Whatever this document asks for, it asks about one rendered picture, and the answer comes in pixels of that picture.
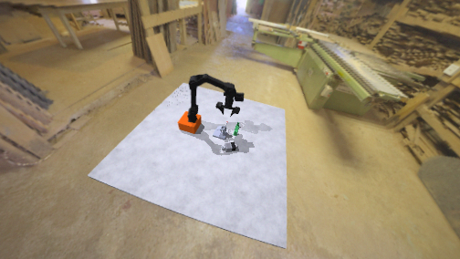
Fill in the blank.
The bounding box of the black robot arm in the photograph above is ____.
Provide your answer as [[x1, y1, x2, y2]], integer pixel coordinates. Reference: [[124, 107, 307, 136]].
[[187, 74, 245, 123]]

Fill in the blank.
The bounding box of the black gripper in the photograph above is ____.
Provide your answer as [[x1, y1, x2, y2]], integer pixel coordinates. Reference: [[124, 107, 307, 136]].
[[215, 101, 240, 117]]

